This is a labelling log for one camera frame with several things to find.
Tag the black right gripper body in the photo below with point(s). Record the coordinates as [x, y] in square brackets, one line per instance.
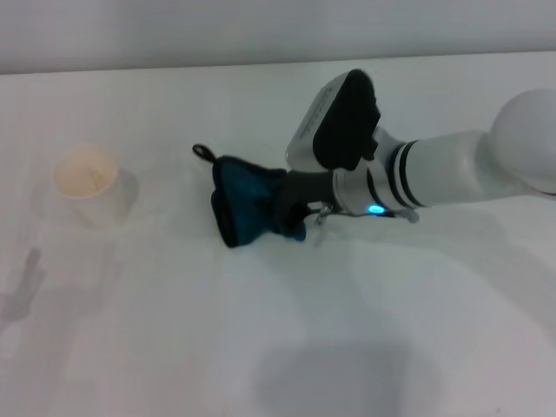
[304, 187]

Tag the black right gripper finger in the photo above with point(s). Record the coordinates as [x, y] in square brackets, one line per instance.
[293, 219]

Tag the blue rag with black trim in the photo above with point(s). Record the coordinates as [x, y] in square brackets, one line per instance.
[236, 195]

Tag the white paper cup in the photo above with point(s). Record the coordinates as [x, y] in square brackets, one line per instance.
[93, 187]

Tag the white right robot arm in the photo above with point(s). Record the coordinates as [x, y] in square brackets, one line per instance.
[456, 169]

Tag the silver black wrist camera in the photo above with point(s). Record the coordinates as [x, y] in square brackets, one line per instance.
[339, 126]

